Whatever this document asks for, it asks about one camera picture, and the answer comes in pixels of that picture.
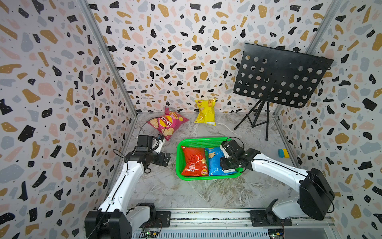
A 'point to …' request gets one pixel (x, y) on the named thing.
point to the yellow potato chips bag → (206, 111)
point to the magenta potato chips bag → (174, 120)
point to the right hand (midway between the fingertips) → (220, 164)
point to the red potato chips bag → (195, 162)
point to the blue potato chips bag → (213, 156)
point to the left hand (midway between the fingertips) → (162, 154)
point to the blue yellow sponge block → (283, 153)
